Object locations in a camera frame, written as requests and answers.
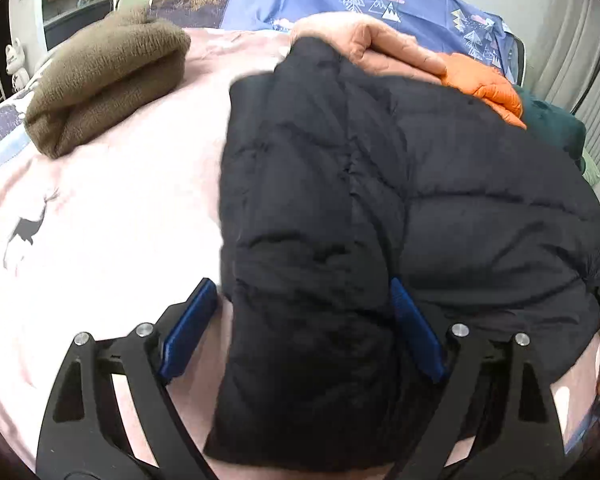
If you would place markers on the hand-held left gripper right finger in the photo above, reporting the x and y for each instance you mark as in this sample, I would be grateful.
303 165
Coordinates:
417 335

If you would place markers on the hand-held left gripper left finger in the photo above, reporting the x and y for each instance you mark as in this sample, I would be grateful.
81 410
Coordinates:
187 330

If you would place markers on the black hooded puffer jacket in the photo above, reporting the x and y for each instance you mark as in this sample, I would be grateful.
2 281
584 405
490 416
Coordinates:
330 210

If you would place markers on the pink deer print bed sheet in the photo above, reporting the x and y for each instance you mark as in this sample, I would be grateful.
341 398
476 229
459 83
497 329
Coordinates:
105 235

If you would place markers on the green pillow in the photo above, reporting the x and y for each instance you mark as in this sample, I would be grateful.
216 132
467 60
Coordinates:
591 170

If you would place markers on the dark green garment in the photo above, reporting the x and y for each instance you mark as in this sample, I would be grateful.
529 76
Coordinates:
550 122

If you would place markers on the orange puffer jacket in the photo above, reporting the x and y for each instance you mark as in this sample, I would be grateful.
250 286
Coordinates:
485 87

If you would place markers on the white pleated curtain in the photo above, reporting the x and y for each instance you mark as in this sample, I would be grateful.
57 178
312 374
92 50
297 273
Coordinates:
570 35

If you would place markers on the brown fleece garment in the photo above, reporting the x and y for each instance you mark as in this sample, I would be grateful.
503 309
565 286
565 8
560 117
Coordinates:
105 80

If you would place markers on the pink quilted garment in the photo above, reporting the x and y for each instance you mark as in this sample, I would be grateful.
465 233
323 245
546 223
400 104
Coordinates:
370 40

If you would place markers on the white cat figurine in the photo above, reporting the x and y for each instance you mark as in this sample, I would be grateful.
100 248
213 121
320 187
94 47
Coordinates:
16 62

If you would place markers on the dark blue counter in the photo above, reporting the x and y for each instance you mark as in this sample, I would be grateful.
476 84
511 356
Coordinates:
75 20

